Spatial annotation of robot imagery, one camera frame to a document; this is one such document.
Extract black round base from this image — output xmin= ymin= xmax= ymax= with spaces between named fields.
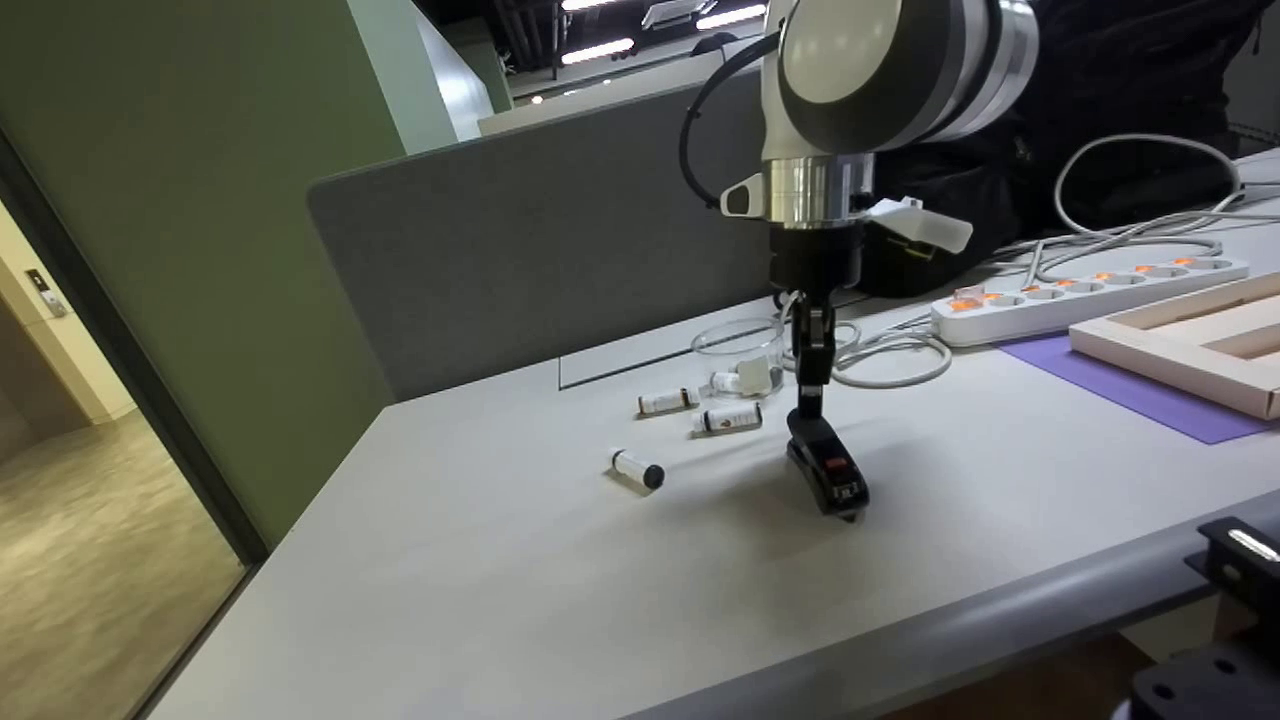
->
xmin=1126 ymin=635 xmax=1280 ymax=720

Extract grey desk divider panel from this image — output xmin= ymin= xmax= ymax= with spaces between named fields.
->
xmin=304 ymin=51 xmax=805 ymax=399

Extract black stapler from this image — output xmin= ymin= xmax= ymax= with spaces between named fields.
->
xmin=783 ymin=405 xmax=876 ymax=524

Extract small white cylinder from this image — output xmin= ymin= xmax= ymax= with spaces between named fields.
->
xmin=633 ymin=385 xmax=701 ymax=421
xmin=694 ymin=399 xmax=767 ymax=439

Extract black clamp device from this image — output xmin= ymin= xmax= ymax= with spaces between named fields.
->
xmin=1196 ymin=512 xmax=1280 ymax=621

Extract purple mat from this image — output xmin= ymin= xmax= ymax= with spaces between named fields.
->
xmin=994 ymin=333 xmax=1270 ymax=446

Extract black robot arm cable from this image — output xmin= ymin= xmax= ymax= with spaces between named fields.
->
xmin=675 ymin=27 xmax=783 ymax=213

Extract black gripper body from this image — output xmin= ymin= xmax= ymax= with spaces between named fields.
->
xmin=767 ymin=220 xmax=862 ymax=304

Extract white power strip cord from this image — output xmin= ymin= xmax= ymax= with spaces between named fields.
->
xmin=1014 ymin=128 xmax=1252 ymax=272

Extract light wooden frame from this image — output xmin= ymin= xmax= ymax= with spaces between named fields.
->
xmin=1069 ymin=272 xmax=1280 ymax=428

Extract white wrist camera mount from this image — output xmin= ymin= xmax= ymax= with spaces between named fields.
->
xmin=714 ymin=171 xmax=981 ymax=259

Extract white cylinder with black cap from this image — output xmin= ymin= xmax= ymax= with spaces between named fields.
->
xmin=606 ymin=445 xmax=669 ymax=494

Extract metal door handle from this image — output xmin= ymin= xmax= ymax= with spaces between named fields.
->
xmin=20 ymin=264 xmax=70 ymax=322

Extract large dark bag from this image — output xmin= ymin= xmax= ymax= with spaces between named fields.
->
xmin=994 ymin=0 xmax=1276 ymax=234

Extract white power strip orange switches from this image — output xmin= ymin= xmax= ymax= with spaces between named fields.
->
xmin=927 ymin=252 xmax=1252 ymax=352

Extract white coiled cable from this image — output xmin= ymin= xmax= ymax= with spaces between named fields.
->
xmin=690 ymin=289 xmax=958 ymax=392

